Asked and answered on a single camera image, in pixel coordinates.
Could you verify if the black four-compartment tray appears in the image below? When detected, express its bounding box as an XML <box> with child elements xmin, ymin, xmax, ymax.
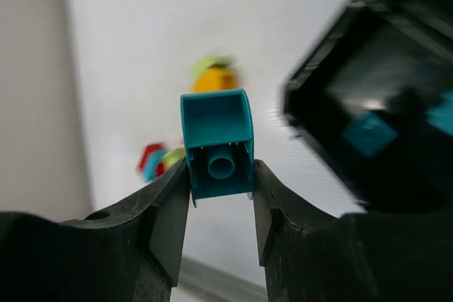
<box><xmin>284</xmin><ymin>0</ymin><xmax>452</xmax><ymax>213</ymax></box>

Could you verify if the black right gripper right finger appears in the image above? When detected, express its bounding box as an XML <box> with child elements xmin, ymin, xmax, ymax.
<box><xmin>253</xmin><ymin>160</ymin><xmax>452</xmax><ymax>301</ymax></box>

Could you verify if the small teal curved brick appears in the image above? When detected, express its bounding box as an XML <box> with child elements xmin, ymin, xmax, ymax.
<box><xmin>426</xmin><ymin>90</ymin><xmax>453</xmax><ymax>136</ymax></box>

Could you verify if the small teal square brick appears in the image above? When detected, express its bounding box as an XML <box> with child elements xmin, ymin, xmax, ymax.
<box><xmin>341</xmin><ymin>111</ymin><xmax>398</xmax><ymax>157</ymax></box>

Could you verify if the teal brick beside red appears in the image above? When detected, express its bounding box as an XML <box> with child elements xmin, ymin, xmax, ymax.
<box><xmin>142</xmin><ymin>149</ymin><xmax>166</xmax><ymax>182</ymax></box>

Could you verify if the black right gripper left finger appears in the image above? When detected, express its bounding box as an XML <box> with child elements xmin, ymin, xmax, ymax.
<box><xmin>1</xmin><ymin>161</ymin><xmax>190</xmax><ymax>301</ymax></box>

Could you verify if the red rectangular lego brick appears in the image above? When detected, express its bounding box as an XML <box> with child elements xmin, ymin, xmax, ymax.
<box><xmin>137</xmin><ymin>143</ymin><xmax>166</xmax><ymax>178</ymax></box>

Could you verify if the teal oval lego brick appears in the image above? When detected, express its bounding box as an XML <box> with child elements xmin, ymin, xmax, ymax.
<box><xmin>180</xmin><ymin>88</ymin><xmax>254</xmax><ymax>205</ymax></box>

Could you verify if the light green curved 2x2 brick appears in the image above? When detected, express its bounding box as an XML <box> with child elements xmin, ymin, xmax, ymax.
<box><xmin>161</xmin><ymin>147</ymin><xmax>185</xmax><ymax>171</ymax></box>

